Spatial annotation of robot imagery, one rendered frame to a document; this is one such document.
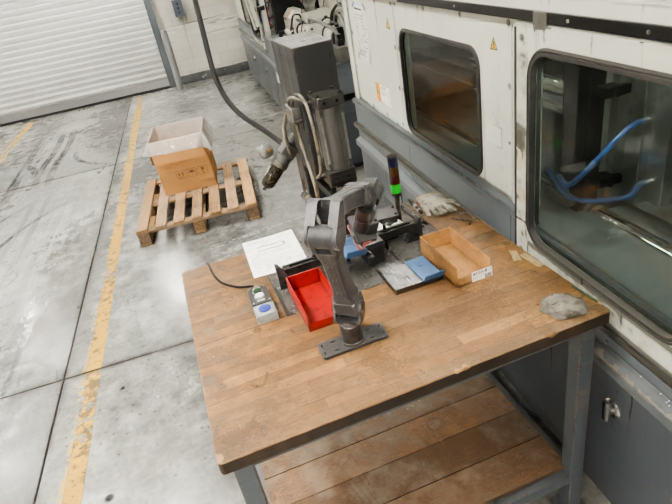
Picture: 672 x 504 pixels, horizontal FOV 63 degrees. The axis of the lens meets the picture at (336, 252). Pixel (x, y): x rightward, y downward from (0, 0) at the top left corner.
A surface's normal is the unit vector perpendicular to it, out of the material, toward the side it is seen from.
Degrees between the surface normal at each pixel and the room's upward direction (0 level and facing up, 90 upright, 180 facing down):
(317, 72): 90
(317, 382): 0
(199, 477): 0
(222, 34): 90
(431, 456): 0
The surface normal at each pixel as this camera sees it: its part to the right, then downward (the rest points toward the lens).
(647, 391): -0.66, -0.56
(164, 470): -0.17, -0.85
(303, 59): 0.33, 0.43
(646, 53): -0.95, 0.28
